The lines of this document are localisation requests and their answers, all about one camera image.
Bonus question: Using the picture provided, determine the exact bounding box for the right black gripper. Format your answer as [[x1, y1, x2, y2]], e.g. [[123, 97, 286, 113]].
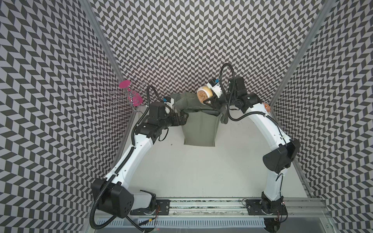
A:
[[203, 88, 237, 110]]

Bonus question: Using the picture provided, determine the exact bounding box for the green canvas bag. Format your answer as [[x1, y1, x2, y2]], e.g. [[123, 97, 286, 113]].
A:
[[171, 92, 228, 147]]

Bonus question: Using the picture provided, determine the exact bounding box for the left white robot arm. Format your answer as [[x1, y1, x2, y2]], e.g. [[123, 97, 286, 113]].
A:
[[89, 85, 188, 233]]

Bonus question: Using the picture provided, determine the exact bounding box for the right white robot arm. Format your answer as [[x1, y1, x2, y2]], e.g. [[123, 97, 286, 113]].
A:
[[209, 63, 300, 216]]

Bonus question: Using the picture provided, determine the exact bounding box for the orange patterned bowl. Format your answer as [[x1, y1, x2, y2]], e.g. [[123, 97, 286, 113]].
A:
[[263, 103, 271, 113]]

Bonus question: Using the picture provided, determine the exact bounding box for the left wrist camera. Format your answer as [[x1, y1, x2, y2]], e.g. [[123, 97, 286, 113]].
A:
[[163, 96, 174, 110]]

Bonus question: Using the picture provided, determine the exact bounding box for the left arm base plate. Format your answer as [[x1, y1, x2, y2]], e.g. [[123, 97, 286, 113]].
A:
[[130, 199, 171, 216]]

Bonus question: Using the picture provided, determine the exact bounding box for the aluminium front rail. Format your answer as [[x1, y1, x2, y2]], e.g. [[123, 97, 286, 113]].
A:
[[87, 197, 331, 219]]

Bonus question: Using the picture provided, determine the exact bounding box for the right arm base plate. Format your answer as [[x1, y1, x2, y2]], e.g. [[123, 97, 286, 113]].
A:
[[244, 198, 288, 216]]

